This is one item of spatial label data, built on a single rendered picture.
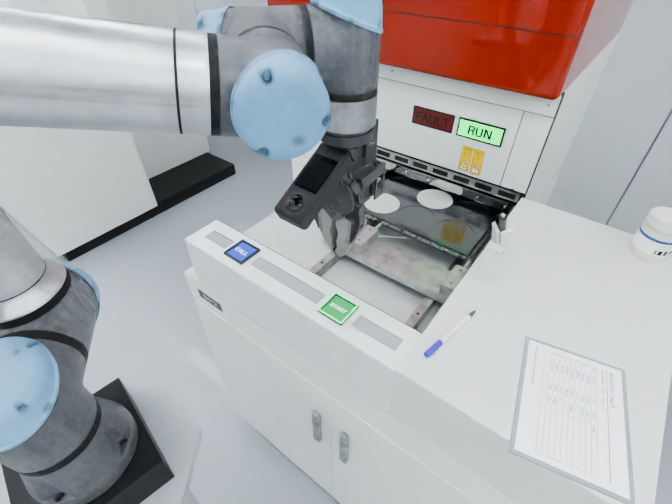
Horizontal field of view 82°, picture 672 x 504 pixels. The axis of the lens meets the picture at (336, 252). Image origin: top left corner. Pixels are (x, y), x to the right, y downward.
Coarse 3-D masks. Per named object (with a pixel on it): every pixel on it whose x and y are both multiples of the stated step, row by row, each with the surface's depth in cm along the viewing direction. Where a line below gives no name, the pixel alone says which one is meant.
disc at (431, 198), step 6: (420, 192) 112; (426, 192) 112; (432, 192) 112; (438, 192) 112; (444, 192) 112; (420, 198) 110; (426, 198) 110; (432, 198) 110; (438, 198) 110; (444, 198) 110; (450, 198) 110; (426, 204) 108; (432, 204) 108; (438, 204) 108; (444, 204) 108; (450, 204) 108
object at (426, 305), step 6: (456, 258) 98; (462, 264) 98; (450, 270) 95; (426, 300) 88; (432, 300) 88; (420, 306) 86; (426, 306) 86; (432, 306) 90; (414, 312) 85; (420, 312) 85; (426, 312) 87; (408, 318) 84; (414, 318) 84; (420, 318) 84; (408, 324) 83; (414, 324) 83
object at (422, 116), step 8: (416, 112) 104; (424, 112) 103; (432, 112) 101; (416, 120) 105; (424, 120) 104; (432, 120) 102; (440, 120) 101; (448, 120) 100; (440, 128) 102; (448, 128) 101
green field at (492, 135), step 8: (464, 120) 97; (464, 128) 98; (472, 128) 97; (480, 128) 96; (488, 128) 95; (496, 128) 93; (472, 136) 98; (480, 136) 97; (488, 136) 96; (496, 136) 94; (496, 144) 95
